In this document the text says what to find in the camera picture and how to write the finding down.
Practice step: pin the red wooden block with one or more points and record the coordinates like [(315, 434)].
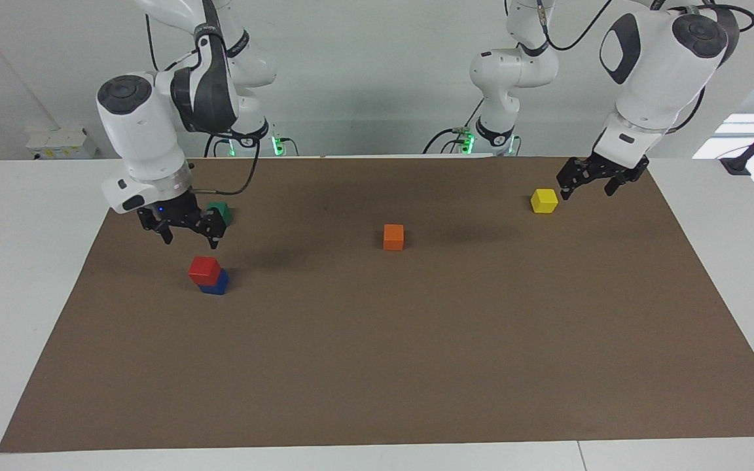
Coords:
[(203, 269)]

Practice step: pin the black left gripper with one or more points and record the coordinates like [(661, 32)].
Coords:
[(612, 169)]

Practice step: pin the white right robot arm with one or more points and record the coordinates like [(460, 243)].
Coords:
[(148, 137)]

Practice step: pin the blue wooden block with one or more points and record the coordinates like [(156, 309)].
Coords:
[(216, 286)]

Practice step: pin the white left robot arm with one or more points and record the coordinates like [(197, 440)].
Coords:
[(658, 72)]

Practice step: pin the brown table mat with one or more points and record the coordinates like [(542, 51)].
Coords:
[(377, 353)]

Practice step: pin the yellow wooden block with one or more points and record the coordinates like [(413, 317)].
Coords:
[(544, 201)]

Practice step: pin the white wall box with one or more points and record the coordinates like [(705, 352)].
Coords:
[(59, 144)]

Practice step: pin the orange wooden block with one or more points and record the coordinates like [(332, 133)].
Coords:
[(393, 237)]

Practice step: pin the green wooden block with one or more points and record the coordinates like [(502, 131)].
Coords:
[(221, 209)]

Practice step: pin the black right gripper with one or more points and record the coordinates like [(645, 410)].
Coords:
[(171, 212)]

